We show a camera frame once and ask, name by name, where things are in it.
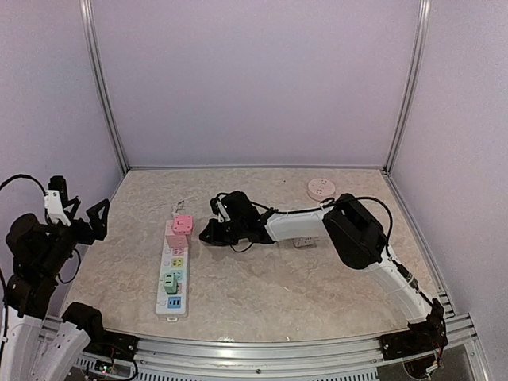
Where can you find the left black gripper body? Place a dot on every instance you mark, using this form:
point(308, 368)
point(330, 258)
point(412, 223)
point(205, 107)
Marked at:
point(85, 236)

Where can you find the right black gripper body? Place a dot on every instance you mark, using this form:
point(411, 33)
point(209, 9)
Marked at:
point(237, 227)

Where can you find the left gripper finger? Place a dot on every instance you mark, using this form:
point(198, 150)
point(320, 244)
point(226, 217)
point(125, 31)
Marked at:
point(70, 207)
point(98, 219)

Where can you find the pink plug adapter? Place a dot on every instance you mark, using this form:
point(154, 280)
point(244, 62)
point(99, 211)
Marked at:
point(182, 225)

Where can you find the pink cube socket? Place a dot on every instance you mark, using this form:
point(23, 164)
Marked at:
point(177, 241)

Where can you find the white multicolour power strip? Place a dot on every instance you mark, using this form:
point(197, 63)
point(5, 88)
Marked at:
point(173, 307)

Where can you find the white cube socket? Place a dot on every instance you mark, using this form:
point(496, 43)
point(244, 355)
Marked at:
point(304, 242)

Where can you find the green plug adapter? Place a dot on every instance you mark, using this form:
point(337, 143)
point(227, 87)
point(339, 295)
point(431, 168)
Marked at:
point(170, 283)

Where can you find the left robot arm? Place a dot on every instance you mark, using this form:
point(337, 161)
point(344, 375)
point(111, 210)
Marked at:
point(39, 253)

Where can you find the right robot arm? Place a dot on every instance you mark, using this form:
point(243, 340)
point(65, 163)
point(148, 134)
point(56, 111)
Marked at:
point(361, 243)

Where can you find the pink round socket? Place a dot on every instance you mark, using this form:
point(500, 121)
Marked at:
point(320, 189)

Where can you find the small circuit board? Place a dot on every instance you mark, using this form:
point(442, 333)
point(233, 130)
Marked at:
point(103, 367)

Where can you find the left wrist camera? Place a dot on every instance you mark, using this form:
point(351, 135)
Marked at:
point(56, 200)

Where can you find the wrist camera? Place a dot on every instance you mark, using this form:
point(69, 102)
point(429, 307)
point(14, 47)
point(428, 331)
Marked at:
point(218, 207)
point(56, 200)

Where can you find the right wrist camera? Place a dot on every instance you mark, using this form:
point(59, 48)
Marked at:
point(218, 207)

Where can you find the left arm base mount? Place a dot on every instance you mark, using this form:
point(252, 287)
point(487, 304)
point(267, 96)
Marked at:
point(113, 345)

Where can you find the left aluminium frame post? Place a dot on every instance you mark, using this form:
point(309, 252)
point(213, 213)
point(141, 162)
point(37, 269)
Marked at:
point(87, 15)

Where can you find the aluminium frame post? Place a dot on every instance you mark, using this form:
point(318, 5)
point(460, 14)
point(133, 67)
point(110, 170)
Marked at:
point(87, 15)
point(411, 85)

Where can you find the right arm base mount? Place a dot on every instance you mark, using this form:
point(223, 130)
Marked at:
point(408, 343)

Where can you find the aluminium front rail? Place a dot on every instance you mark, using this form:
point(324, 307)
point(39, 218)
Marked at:
point(356, 358)

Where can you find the right aluminium frame post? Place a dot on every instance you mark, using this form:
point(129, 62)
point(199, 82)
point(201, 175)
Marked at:
point(411, 85)

